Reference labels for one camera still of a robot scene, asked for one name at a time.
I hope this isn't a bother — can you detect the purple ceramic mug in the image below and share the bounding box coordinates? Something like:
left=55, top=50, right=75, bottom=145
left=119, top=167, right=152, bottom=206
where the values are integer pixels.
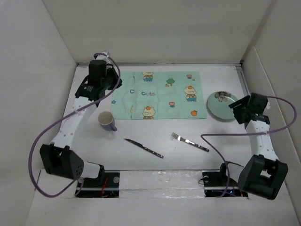
left=97, top=111, right=117, bottom=132

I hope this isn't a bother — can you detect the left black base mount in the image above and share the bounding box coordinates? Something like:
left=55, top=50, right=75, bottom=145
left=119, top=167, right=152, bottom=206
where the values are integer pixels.
left=75, top=171, right=120, bottom=198

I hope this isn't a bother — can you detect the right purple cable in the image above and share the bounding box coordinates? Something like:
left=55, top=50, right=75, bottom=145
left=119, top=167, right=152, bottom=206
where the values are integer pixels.
left=201, top=96, right=297, bottom=197

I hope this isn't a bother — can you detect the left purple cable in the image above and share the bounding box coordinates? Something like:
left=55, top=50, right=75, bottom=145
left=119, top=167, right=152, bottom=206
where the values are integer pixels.
left=28, top=53, right=122, bottom=198

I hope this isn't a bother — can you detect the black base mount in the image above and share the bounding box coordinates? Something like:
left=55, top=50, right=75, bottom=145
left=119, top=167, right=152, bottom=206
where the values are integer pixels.
left=75, top=171, right=120, bottom=198
left=198, top=163, right=248, bottom=198

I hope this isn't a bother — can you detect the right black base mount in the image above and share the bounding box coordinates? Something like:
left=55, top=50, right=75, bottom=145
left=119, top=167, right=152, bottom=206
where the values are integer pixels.
left=198, top=163, right=248, bottom=198

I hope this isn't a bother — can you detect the steel table knife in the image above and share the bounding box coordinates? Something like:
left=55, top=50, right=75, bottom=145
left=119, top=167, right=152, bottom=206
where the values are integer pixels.
left=124, top=138, right=164, bottom=159

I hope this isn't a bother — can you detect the steel fork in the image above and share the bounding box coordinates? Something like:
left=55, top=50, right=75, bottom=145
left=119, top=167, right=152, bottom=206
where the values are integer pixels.
left=171, top=132, right=209, bottom=152

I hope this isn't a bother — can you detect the green cartoon print cloth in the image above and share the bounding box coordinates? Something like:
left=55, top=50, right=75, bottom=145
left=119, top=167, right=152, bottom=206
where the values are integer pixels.
left=111, top=71, right=206, bottom=120

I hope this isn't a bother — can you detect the purple cable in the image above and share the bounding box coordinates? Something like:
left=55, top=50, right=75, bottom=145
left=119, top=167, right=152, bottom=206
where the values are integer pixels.
left=28, top=53, right=122, bottom=198
left=201, top=96, right=297, bottom=197

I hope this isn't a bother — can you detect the light green floral plate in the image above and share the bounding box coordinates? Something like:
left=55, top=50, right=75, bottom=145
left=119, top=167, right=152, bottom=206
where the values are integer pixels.
left=207, top=91, right=238, bottom=120

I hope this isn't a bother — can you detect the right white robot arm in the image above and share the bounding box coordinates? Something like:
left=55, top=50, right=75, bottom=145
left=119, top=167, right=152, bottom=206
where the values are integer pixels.
left=229, top=93, right=288, bottom=200

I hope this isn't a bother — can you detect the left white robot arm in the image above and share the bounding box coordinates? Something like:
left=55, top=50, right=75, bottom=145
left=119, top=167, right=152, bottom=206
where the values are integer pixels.
left=40, top=60, right=122, bottom=187

